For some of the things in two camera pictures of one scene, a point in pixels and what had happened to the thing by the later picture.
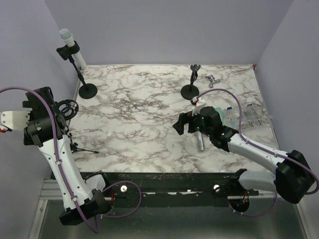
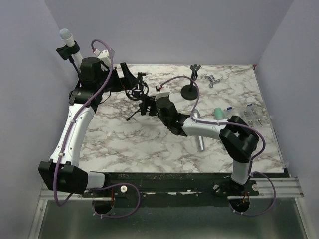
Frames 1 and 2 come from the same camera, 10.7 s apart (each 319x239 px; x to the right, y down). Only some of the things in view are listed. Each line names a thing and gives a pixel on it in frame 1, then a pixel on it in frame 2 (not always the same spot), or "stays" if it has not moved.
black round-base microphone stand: [190, 91] stays
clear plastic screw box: [253, 117] stays
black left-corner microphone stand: [85, 91] stays
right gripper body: [195, 123] to [149, 101]
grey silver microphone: [200, 140] stays
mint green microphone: [220, 111] stays
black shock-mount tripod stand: [69, 108] to [138, 93]
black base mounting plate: [136, 189] stays
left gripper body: [27, 104] to [110, 85]
